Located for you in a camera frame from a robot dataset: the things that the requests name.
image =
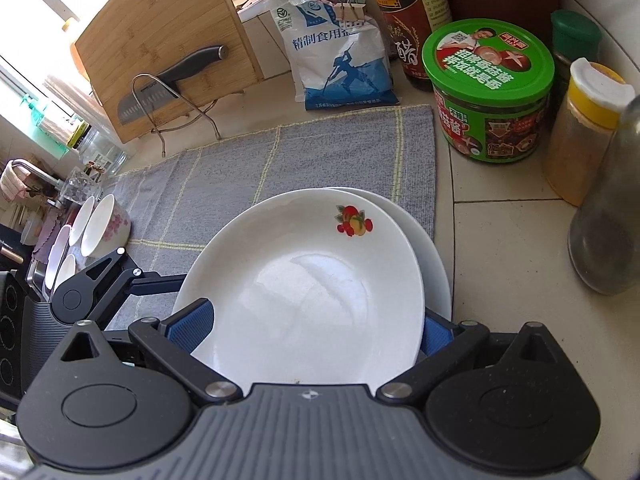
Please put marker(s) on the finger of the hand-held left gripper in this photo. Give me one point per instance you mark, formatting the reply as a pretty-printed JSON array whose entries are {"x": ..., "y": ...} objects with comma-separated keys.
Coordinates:
[{"x": 155, "y": 284}]

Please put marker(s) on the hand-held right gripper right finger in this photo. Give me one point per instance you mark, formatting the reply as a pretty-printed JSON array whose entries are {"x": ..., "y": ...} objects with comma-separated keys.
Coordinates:
[{"x": 440, "y": 335}]

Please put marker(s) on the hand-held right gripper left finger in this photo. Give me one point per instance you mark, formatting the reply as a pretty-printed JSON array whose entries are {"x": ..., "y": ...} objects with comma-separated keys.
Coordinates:
[{"x": 192, "y": 322}]

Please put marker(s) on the white ceramic bowl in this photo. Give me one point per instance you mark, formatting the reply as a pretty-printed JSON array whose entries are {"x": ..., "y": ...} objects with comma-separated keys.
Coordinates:
[
  {"x": 61, "y": 252},
  {"x": 80, "y": 220},
  {"x": 107, "y": 230}
]

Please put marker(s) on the white plate with fruit print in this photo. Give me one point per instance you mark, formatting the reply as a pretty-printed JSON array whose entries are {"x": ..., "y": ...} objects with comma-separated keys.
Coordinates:
[
  {"x": 300, "y": 300},
  {"x": 430, "y": 260}
]

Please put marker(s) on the purple cloth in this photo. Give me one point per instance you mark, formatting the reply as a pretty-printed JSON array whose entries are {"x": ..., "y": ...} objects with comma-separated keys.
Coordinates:
[{"x": 42, "y": 240}]

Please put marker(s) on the clear glass cup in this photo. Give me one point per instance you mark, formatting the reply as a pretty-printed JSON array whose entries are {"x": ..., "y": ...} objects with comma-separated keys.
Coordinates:
[{"x": 80, "y": 185}]

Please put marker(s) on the glass jar with lid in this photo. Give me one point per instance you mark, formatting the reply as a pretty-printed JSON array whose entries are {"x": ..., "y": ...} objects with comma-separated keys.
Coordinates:
[{"x": 102, "y": 152}]

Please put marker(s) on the grey blue checked towel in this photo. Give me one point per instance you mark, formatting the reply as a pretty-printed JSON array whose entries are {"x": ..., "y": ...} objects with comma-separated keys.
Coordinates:
[{"x": 250, "y": 160}]

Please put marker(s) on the pink cloth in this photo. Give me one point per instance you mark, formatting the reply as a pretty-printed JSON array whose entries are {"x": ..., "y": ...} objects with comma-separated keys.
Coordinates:
[{"x": 12, "y": 182}]

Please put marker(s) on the metal faucet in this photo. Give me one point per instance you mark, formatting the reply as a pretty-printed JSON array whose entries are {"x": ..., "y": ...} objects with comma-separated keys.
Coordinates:
[{"x": 30, "y": 165}]

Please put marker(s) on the green dish soap bottle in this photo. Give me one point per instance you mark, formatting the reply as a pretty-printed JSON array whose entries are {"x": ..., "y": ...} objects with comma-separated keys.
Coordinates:
[{"x": 45, "y": 112}]

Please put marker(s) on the glass bottle with red cap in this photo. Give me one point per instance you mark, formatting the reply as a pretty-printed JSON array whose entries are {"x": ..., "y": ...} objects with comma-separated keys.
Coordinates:
[{"x": 610, "y": 210}]

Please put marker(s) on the tall plastic wrap roll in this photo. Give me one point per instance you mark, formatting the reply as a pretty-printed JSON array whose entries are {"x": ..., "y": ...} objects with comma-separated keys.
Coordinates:
[{"x": 65, "y": 92}]

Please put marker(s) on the yellow lid spice jar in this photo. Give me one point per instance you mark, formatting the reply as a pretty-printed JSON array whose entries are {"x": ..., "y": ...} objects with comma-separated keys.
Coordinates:
[{"x": 580, "y": 135}]

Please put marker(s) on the green sauce jar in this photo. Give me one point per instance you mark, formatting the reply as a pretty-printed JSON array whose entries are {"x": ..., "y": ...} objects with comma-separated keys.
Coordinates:
[{"x": 490, "y": 95}]

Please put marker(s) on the bamboo cutting board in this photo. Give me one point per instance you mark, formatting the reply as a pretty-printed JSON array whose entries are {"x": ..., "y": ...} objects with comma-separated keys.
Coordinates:
[{"x": 165, "y": 25}]

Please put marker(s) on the window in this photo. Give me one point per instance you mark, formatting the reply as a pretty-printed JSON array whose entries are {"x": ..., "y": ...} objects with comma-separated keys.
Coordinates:
[{"x": 35, "y": 20}]

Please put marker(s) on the white blue salt bag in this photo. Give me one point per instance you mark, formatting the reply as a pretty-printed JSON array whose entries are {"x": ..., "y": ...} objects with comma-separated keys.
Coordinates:
[{"x": 340, "y": 60}]

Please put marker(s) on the dark vinegar bottle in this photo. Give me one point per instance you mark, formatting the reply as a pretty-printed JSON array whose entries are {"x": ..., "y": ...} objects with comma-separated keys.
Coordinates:
[{"x": 405, "y": 20}]

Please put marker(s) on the green lid spice bottle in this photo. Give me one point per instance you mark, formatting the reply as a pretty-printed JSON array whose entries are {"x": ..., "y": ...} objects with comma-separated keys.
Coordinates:
[{"x": 575, "y": 40}]

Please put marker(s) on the binder clip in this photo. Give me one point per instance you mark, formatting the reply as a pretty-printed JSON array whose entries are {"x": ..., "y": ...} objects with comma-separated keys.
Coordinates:
[
  {"x": 345, "y": 5},
  {"x": 359, "y": 0}
]

